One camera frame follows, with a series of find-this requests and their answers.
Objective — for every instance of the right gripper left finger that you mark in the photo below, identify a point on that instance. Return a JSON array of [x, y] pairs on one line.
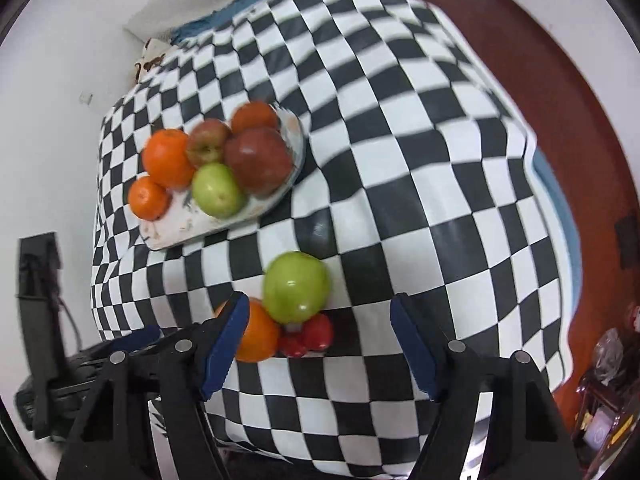
[[112, 437]]

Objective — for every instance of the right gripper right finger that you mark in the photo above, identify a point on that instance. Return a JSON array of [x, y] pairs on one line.
[[526, 436]]

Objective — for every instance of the red tomato small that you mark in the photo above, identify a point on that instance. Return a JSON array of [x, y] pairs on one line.
[[291, 347]]

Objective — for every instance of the red tomato large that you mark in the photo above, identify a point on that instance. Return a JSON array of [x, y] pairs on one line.
[[317, 333]]

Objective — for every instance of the green apple front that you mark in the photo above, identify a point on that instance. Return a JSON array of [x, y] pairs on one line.
[[296, 287]]

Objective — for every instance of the large orange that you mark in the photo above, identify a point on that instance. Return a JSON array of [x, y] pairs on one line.
[[164, 159]]

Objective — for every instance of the dark red apple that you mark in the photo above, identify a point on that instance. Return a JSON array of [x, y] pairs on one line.
[[259, 160]]

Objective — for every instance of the red green apple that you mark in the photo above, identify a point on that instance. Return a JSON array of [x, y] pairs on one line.
[[206, 142]]

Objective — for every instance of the small dark orange tangerine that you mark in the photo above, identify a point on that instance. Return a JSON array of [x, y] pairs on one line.
[[253, 114]]

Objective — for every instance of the dark wooden furniture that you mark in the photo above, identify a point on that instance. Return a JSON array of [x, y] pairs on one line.
[[606, 429]]

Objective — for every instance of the floral oval plate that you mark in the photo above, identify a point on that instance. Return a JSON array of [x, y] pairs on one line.
[[184, 220]]

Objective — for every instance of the checkered black white blanket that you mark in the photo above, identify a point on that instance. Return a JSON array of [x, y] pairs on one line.
[[418, 178]]

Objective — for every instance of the beige patterned pillow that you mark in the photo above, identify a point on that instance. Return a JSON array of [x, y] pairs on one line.
[[153, 53]]

